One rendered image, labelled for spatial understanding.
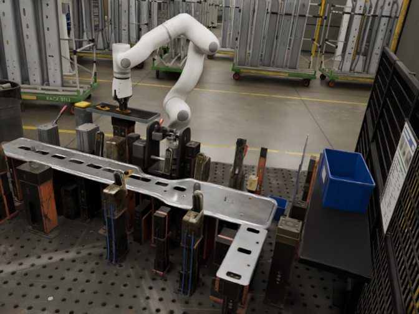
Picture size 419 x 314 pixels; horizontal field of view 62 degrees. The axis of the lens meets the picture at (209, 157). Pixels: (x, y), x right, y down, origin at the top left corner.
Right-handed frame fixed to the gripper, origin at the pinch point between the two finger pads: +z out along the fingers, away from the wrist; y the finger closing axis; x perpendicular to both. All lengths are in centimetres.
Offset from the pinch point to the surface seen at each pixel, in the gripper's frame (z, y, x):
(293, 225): 13, 21, 108
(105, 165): 18.5, 27.9, 18.4
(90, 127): 7.5, 19.6, -2.1
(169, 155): 10.8, 11.5, 42.9
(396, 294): 3, 44, 141
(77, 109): 5.6, 11.3, -24.0
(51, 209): 36, 51, 8
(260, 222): 19, 20, 95
